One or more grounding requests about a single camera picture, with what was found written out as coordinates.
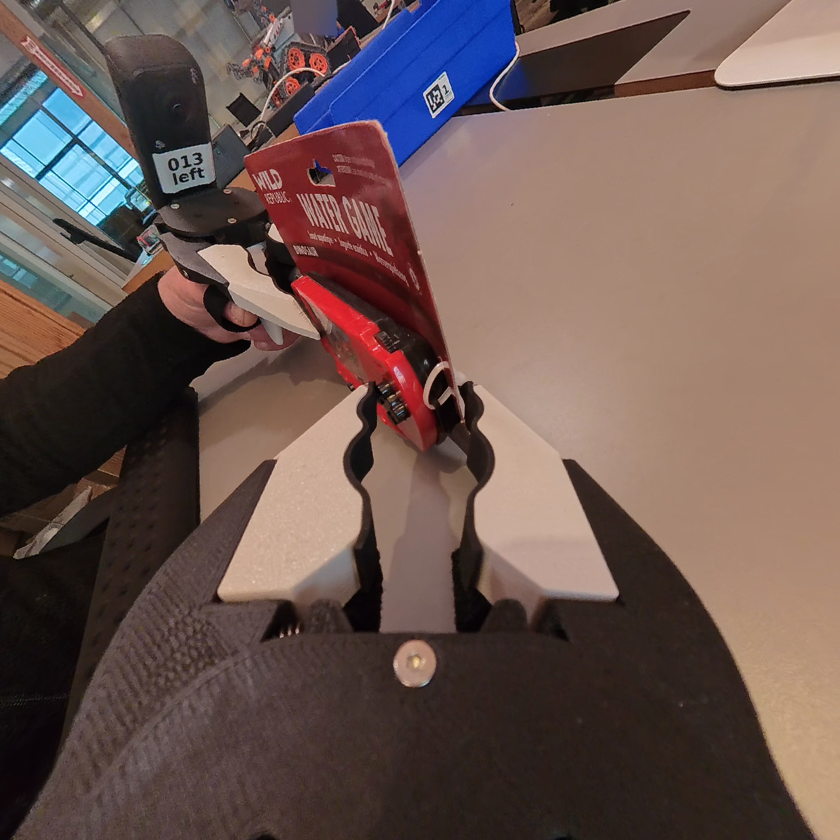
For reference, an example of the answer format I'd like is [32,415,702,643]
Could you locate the blue bin with tag sticker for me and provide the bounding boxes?
[331,0,521,166]

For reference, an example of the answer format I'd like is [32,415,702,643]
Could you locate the person's left forearm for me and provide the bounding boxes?
[0,276,253,517]

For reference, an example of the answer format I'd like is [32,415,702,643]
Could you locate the person's black clothing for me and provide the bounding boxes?
[0,525,114,821]

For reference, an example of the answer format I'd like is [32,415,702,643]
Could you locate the black desk mat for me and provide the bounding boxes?
[492,10,691,110]

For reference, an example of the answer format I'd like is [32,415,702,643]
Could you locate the red handheld toy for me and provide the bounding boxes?
[243,121,475,454]

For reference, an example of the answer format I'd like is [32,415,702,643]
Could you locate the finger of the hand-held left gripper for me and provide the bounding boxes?
[196,243,322,341]
[247,226,298,291]

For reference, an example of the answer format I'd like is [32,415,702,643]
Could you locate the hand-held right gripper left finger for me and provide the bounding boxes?
[217,384,383,634]

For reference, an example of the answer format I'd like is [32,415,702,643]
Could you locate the orange black toy robot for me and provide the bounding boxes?
[226,29,333,107]

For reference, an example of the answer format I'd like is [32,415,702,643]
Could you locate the blue plastic bin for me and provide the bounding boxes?
[293,52,370,140]

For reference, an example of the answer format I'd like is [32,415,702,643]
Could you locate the person's left hand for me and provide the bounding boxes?
[157,266,284,353]

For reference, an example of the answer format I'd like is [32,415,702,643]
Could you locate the white cable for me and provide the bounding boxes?
[489,36,521,112]

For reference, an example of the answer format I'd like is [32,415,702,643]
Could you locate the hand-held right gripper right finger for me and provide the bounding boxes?
[451,384,621,634]

